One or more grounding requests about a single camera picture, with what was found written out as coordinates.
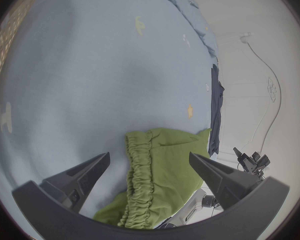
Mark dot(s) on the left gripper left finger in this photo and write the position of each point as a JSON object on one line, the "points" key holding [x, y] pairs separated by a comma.
{"points": [[82, 179]]}

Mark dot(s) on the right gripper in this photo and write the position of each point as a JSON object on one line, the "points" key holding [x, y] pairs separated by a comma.
{"points": [[248, 162]]}

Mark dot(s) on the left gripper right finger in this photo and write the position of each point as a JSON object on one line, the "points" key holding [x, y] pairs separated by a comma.
{"points": [[222, 181]]}

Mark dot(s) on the green shorts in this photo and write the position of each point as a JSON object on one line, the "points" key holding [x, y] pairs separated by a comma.
{"points": [[165, 174]]}

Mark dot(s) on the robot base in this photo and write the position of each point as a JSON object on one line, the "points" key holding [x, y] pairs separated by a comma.
{"points": [[195, 206]]}

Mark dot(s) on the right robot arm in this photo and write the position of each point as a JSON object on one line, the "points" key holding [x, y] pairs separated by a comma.
{"points": [[264, 161]]}

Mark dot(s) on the dark blue garment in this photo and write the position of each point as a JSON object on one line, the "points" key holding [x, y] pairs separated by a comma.
{"points": [[216, 109]]}

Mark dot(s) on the pale blue quilt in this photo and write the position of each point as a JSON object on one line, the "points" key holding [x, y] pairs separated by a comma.
{"points": [[190, 14]]}

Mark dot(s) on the round woven basket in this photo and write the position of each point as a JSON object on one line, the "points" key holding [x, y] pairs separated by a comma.
{"points": [[5, 46]]}

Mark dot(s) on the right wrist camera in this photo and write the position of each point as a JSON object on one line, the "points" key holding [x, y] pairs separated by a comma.
{"points": [[255, 155]]}

